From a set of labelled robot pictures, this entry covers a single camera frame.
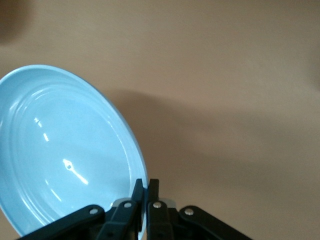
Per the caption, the blue plate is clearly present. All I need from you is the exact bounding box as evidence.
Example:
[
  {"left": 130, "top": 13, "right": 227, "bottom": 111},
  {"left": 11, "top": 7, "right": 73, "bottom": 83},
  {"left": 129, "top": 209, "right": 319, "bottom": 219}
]
[{"left": 0, "top": 64, "right": 148, "bottom": 238}]

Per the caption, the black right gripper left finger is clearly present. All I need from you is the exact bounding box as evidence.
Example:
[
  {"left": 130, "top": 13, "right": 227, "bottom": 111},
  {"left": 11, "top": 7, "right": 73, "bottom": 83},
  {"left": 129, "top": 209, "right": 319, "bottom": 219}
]
[{"left": 16, "top": 178, "right": 145, "bottom": 240}]

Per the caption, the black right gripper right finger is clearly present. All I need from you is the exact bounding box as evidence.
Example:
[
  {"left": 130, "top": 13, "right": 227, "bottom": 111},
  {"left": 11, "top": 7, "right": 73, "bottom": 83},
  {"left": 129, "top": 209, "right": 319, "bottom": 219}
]
[{"left": 146, "top": 179, "right": 252, "bottom": 240}]

